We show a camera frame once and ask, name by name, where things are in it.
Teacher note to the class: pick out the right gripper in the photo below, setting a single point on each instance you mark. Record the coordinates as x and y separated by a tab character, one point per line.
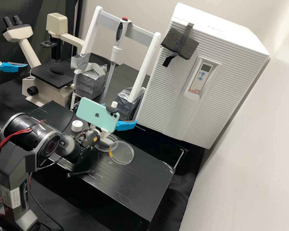
105	136

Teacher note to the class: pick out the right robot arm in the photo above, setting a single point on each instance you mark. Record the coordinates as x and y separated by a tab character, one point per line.
26	154

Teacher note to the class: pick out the white-capped bottle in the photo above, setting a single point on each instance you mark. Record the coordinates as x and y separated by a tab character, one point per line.
77	125

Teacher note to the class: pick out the petri dish lid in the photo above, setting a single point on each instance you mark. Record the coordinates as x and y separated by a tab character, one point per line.
112	139

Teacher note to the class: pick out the grey taped block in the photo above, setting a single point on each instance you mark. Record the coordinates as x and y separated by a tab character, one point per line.
125	103
90	81

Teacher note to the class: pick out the petri dish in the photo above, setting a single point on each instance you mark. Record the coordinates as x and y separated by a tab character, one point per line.
121	154

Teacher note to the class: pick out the black platform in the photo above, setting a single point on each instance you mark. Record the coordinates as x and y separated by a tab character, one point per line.
159	144
125	183

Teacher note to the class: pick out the incubator door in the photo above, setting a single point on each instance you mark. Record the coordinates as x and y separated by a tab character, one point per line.
163	96

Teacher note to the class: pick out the white pipette stand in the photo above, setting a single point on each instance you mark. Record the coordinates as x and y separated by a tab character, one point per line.
142	72

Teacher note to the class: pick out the cream microscope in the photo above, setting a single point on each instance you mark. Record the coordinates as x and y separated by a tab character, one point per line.
50	89

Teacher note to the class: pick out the pipette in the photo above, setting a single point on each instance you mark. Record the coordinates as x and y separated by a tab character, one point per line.
116	54

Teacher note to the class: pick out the white incubator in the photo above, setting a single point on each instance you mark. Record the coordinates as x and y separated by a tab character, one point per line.
219	21

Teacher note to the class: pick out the right wrist camera phone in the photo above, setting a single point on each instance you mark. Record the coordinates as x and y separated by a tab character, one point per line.
96	113

